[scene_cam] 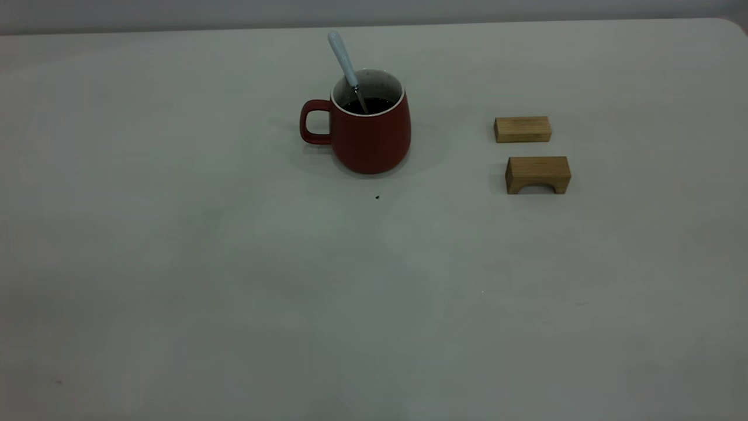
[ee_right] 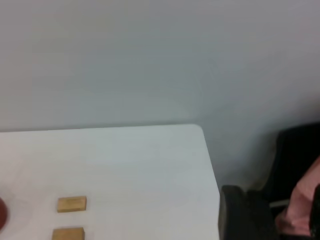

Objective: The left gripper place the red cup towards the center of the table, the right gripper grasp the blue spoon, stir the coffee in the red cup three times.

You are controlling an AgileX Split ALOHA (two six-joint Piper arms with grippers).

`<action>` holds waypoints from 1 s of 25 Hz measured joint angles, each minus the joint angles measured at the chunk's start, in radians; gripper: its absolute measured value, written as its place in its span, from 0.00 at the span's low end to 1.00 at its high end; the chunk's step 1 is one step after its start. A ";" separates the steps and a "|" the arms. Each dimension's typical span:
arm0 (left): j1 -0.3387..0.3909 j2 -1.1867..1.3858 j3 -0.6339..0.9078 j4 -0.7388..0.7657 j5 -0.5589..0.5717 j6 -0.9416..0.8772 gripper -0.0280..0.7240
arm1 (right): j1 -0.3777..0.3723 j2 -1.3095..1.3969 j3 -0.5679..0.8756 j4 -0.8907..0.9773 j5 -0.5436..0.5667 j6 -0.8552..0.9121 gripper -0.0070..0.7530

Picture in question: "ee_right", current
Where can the arched wooden block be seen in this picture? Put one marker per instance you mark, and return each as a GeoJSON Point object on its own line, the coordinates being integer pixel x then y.
{"type": "Point", "coordinates": [67, 234]}

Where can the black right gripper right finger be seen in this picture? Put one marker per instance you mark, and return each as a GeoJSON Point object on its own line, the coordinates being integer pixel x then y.
{"type": "Point", "coordinates": [316, 212]}

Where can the red ceramic mug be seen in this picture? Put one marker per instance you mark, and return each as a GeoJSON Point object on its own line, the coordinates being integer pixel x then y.
{"type": "Point", "coordinates": [3, 215]}

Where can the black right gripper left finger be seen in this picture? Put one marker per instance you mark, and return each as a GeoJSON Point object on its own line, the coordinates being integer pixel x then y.
{"type": "Point", "coordinates": [245, 217]}

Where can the pink garment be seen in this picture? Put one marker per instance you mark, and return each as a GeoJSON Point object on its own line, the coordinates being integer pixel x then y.
{"type": "Point", "coordinates": [302, 197]}

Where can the flat rectangular wooden block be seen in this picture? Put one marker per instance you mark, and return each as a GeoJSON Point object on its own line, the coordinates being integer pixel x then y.
{"type": "Point", "coordinates": [71, 204]}

